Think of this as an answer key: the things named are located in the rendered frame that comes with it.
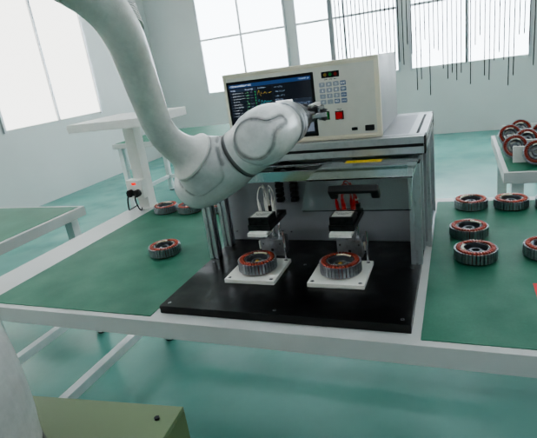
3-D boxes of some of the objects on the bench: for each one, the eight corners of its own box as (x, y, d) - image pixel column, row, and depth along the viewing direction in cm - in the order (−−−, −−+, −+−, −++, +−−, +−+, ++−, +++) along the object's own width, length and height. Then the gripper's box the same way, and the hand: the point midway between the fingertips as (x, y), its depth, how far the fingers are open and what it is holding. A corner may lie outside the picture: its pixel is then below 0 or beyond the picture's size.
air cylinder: (362, 257, 135) (361, 240, 133) (337, 256, 138) (335, 239, 136) (366, 250, 140) (364, 233, 138) (341, 250, 142) (340, 233, 141)
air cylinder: (284, 255, 144) (281, 239, 143) (261, 255, 147) (259, 238, 145) (289, 248, 149) (288, 233, 147) (268, 248, 152) (265, 233, 150)
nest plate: (364, 289, 117) (364, 285, 116) (307, 287, 122) (306, 282, 122) (374, 264, 130) (373, 260, 130) (321, 262, 136) (321, 259, 135)
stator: (186, 253, 163) (183, 242, 162) (155, 262, 159) (152, 252, 157) (175, 244, 173) (174, 235, 172) (146, 253, 168) (143, 243, 167)
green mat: (820, 374, 75) (821, 374, 75) (420, 340, 98) (420, 339, 98) (630, 198, 157) (630, 197, 157) (437, 202, 180) (437, 202, 180)
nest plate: (274, 285, 126) (274, 281, 126) (224, 282, 132) (223, 278, 131) (291, 262, 139) (291, 258, 139) (245, 261, 145) (245, 256, 144)
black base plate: (411, 334, 100) (411, 324, 99) (161, 313, 124) (159, 305, 124) (424, 248, 141) (424, 241, 140) (234, 244, 165) (233, 238, 165)
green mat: (150, 316, 123) (149, 315, 123) (-12, 301, 146) (-12, 301, 146) (273, 205, 205) (273, 204, 205) (156, 207, 228) (156, 207, 228)
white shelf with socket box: (162, 228, 194) (139, 117, 180) (93, 228, 208) (65, 125, 194) (203, 202, 224) (185, 106, 210) (140, 204, 238) (119, 113, 224)
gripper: (263, 142, 102) (295, 124, 123) (321, 137, 98) (344, 120, 118) (258, 107, 100) (292, 95, 121) (317, 100, 95) (341, 89, 116)
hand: (314, 109), depth 117 cm, fingers closed
